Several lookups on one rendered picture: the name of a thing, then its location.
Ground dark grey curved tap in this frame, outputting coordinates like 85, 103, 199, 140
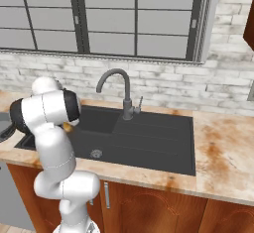
95, 67, 137, 121

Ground grey wall panel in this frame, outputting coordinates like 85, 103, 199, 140
247, 79, 254, 102

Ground grey dishwasher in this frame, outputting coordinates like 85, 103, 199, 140
0, 160, 36, 232

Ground yellow potato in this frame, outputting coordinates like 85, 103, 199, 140
63, 121, 75, 133

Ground grey tap lever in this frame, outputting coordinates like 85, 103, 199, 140
133, 95, 144, 114

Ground dark grey sink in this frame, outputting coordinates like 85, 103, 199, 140
14, 104, 196, 177

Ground brown wall cupboard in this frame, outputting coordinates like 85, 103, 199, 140
242, 9, 254, 52

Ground dark framed window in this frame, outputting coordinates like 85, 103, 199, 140
0, 0, 213, 63

